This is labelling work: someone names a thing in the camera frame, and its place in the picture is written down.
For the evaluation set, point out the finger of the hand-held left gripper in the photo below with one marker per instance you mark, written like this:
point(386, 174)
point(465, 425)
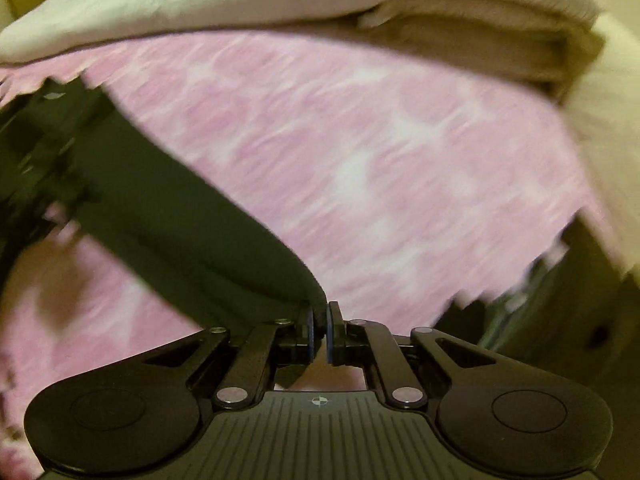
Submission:
point(55, 97)

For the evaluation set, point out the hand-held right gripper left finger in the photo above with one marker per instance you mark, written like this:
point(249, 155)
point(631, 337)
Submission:
point(310, 336)

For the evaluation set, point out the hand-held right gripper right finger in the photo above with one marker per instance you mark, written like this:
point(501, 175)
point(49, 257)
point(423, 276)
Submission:
point(331, 335)

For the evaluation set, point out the black garment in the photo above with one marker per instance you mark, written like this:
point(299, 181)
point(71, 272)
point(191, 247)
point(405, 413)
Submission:
point(170, 220)

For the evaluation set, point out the pink floral bed sheet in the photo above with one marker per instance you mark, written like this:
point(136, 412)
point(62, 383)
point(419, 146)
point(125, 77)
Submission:
point(380, 170)

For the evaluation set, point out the tan folded blanket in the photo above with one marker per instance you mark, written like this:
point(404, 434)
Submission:
point(480, 55)

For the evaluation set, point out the white pillow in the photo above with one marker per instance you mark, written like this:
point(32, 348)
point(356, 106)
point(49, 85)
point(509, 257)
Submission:
point(607, 110)

